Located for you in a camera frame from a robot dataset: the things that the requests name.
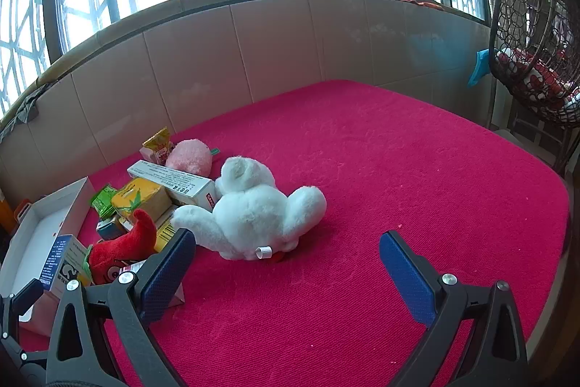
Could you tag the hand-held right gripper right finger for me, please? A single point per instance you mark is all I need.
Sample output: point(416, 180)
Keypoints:
point(408, 273)

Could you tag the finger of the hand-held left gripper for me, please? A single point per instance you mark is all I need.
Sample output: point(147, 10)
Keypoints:
point(26, 297)

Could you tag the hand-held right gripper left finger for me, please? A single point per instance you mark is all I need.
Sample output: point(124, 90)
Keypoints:
point(165, 273)

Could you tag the yellow and white box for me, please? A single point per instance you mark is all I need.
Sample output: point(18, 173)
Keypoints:
point(165, 236)

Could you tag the blue carton box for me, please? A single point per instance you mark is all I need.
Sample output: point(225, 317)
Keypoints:
point(56, 264)

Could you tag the red chili plush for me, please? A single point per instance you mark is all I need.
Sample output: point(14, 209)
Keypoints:
point(127, 244)

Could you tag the white cardboard tray box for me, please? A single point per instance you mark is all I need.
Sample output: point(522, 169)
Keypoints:
point(40, 228)

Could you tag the small blue and white box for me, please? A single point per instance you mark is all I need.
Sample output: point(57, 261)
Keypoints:
point(108, 229)

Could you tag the yellow juice carton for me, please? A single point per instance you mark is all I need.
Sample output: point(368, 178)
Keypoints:
point(142, 196)

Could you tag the long white box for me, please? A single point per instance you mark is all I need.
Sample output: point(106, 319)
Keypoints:
point(172, 180)

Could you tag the green snack packet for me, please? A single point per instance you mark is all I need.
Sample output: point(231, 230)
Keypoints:
point(103, 201)

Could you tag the white plush rabbit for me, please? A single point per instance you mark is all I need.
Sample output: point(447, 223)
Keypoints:
point(253, 214)

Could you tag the pink plush toy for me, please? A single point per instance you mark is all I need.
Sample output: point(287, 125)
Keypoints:
point(190, 158)

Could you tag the small pink box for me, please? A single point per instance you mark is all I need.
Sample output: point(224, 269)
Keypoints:
point(152, 155)

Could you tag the yellow snack packet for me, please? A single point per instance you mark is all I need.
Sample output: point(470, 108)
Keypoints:
point(157, 138)

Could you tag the grey cloth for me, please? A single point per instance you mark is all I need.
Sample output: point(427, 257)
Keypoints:
point(25, 110)

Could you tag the blue plastic piece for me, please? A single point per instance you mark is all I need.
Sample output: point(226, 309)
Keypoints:
point(478, 67)

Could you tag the red and white cushion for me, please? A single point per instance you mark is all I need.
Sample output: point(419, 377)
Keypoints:
point(539, 83)

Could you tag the orange cloth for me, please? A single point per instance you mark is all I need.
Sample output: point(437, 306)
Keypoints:
point(421, 3)

